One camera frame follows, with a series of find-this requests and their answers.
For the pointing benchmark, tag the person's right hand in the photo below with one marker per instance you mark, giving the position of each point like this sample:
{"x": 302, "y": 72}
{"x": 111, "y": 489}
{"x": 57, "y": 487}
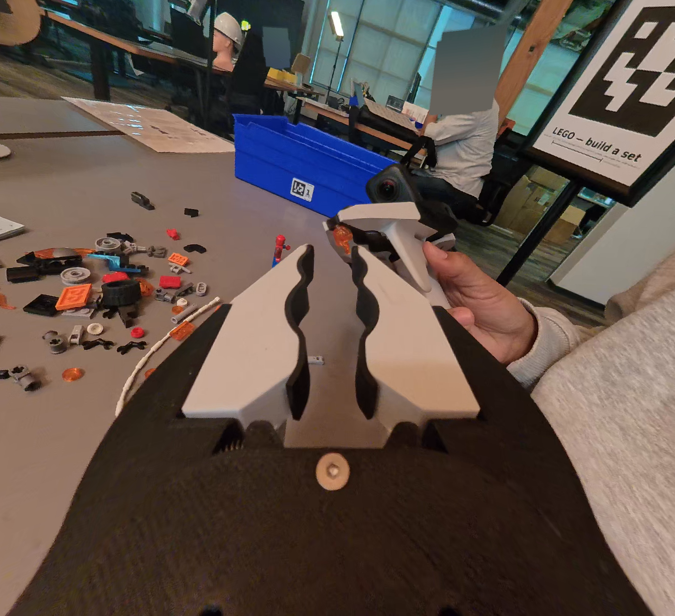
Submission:
{"x": 490, "y": 315}

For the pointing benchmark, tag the cardboard boxes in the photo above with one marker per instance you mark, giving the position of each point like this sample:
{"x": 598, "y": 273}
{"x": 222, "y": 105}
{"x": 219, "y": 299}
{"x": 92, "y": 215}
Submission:
{"x": 527, "y": 205}

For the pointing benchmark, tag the grey lego wheel hub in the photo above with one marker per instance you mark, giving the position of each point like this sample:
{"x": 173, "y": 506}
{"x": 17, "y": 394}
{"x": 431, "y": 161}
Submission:
{"x": 108, "y": 243}
{"x": 75, "y": 275}

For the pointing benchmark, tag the pile of loose lego pieces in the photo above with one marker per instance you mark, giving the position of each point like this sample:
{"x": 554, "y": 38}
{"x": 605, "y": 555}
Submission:
{"x": 42, "y": 305}

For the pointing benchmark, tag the blue plastic bin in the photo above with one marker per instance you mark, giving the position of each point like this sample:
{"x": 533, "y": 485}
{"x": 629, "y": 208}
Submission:
{"x": 295, "y": 162}

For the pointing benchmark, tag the panel light on stand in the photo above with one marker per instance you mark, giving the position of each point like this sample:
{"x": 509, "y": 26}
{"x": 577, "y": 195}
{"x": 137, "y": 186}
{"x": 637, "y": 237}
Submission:
{"x": 336, "y": 24}

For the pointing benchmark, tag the lego instruction booklet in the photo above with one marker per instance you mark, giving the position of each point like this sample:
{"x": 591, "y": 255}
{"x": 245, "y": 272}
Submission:
{"x": 9, "y": 227}

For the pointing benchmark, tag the wooden post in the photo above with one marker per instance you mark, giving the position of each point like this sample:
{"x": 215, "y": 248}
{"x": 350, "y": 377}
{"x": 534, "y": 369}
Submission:
{"x": 548, "y": 31}

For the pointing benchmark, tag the red blue lego minifigure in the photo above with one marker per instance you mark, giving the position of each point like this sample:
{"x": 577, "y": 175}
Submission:
{"x": 279, "y": 252}

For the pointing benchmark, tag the printed paper sheet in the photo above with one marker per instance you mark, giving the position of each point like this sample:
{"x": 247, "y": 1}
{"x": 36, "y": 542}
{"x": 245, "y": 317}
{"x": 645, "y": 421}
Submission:
{"x": 158, "y": 128}

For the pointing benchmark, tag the black framed sign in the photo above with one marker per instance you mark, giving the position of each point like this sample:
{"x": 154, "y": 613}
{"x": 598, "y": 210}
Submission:
{"x": 596, "y": 147}

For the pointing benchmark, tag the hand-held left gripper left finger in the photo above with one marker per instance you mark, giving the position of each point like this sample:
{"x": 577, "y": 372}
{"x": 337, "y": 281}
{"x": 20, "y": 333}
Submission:
{"x": 242, "y": 357}

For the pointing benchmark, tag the long wooden desk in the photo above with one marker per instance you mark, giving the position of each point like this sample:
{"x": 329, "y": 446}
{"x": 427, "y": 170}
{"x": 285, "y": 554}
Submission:
{"x": 132, "y": 46}

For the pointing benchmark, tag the black lego minifigure orange head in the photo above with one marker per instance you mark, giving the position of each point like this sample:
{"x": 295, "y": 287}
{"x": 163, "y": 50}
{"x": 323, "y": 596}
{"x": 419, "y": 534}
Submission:
{"x": 341, "y": 238}

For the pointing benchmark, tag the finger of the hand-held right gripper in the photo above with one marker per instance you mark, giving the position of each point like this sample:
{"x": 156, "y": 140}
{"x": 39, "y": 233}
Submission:
{"x": 379, "y": 213}

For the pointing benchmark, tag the orange square lego tile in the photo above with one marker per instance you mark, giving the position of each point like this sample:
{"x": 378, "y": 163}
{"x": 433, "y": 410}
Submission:
{"x": 74, "y": 297}

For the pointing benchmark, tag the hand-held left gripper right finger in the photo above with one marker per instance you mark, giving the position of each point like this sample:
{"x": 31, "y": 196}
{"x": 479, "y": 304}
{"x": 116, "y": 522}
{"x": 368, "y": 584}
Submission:
{"x": 422, "y": 363}

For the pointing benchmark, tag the black lego tyre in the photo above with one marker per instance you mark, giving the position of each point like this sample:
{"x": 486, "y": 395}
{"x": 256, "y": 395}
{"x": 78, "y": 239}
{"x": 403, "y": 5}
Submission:
{"x": 120, "y": 293}

